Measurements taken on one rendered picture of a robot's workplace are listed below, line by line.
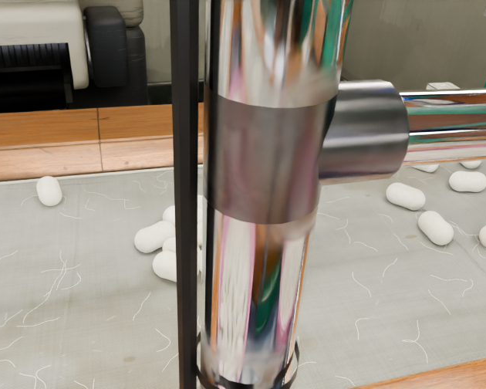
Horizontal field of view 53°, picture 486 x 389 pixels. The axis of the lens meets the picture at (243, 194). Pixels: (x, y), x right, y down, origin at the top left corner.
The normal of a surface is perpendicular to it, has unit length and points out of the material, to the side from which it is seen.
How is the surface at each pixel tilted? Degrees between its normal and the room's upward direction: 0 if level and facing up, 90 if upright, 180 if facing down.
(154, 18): 90
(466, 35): 90
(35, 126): 0
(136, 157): 45
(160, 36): 91
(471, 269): 0
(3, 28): 98
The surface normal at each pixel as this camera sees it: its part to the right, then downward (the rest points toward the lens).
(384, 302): 0.06, -0.84
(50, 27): 0.33, 0.64
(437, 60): -0.94, 0.15
